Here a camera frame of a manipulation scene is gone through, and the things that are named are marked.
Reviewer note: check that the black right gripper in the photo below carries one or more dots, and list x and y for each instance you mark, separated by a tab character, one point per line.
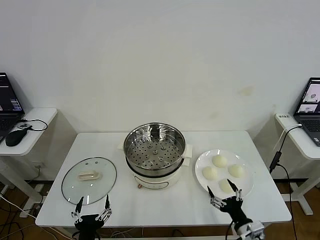
235	210

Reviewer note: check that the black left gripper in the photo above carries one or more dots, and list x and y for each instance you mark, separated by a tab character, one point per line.
87	225

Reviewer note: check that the white steamed baozi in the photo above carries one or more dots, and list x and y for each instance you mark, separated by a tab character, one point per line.
225	187
219	161
235	171
210	173

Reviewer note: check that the round glass pot lid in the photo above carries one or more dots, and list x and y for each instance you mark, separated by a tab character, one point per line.
88	175

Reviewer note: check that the perforated steel steamer basket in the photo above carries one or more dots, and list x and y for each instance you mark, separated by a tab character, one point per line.
150	155

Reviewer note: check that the round white plate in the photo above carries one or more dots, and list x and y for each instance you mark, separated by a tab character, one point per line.
246	182

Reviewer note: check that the white floor power strip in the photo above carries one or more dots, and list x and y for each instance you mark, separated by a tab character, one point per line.
41	188

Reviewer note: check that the white electric cooking pot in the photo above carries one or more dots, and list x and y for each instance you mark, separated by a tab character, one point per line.
155	181

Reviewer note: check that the white side table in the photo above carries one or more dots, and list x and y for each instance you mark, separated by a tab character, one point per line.
42	115
300	150

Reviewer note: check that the black computer mouse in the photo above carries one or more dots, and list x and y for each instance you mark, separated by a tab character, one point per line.
15	138

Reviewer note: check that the small black usb hub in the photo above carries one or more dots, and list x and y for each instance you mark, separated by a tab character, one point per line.
23	126

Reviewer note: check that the dark open laptop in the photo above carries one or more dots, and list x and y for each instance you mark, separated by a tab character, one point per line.
310	125
7	100

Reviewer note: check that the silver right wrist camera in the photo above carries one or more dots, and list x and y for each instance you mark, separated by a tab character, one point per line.
256	228

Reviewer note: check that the white wall outlet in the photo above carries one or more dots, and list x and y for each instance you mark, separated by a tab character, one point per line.
37	165

